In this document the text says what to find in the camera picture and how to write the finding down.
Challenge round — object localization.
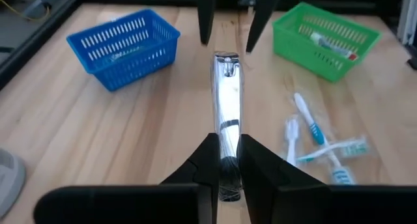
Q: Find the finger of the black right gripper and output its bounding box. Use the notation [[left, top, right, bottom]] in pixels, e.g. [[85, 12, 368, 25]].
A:
[[196, 0, 218, 46], [245, 0, 285, 54]]

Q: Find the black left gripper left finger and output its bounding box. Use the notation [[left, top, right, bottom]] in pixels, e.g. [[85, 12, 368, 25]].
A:
[[32, 132, 221, 224]]

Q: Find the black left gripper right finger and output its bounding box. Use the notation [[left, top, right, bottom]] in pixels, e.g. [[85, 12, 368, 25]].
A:
[[237, 133, 417, 224]]

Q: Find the plain white toothbrush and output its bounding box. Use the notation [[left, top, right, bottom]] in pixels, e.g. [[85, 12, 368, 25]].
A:
[[283, 117, 301, 167]]

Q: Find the toothbrush with green bristles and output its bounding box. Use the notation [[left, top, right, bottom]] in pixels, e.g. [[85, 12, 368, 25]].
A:
[[295, 136, 371, 163]]

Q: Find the toothbrush with blue striped grip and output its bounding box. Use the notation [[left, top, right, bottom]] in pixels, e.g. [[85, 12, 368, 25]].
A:
[[292, 92, 356, 186]]

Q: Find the green plastic basket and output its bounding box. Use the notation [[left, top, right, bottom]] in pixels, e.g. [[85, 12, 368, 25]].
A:
[[272, 1, 382, 84]]

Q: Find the blue plastic basket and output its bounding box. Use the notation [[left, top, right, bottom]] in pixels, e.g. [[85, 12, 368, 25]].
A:
[[66, 8, 182, 92]]

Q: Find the white wipes canister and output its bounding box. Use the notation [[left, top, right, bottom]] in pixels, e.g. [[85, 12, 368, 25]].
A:
[[0, 147, 27, 219]]

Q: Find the yellow floor cable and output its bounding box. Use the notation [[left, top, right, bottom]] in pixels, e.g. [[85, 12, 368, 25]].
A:
[[0, 0, 50, 22]]

